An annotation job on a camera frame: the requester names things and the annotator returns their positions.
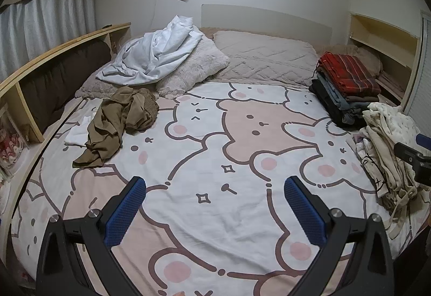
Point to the brown cushion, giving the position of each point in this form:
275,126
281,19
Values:
60,80

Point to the stack of dark folded clothes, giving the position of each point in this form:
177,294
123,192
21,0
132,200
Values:
346,73

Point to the white crumpled garment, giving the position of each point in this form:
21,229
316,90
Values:
151,50

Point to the small white cloth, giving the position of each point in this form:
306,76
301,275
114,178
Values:
75,136

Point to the folded black garment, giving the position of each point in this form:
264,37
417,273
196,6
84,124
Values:
328,110

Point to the cream wall shelf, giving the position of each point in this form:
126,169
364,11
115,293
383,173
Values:
380,29

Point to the olive brown pants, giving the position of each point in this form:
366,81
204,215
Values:
104,127

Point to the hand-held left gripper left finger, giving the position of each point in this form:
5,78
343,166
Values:
124,211

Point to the wooden bedside shelf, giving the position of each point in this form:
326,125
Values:
67,46

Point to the large fluffy beige pillow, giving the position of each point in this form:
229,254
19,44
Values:
195,70

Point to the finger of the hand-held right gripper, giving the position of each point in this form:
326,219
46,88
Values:
423,139
407,151

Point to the quilted beige pillow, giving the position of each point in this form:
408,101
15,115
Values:
266,60

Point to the folded blue jeans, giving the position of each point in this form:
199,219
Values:
331,90

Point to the printed bear bedsheet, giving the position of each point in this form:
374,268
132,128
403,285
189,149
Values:
235,147

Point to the beige fluffy blanket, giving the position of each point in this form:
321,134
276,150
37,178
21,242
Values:
367,56

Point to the pile of cream clothes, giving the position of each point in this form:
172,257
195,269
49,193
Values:
387,134

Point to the small fluffy beige pillow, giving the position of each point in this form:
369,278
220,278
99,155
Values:
89,87

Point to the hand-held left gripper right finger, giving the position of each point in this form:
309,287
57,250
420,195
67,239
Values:
304,211

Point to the white pleated curtain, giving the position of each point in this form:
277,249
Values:
40,23

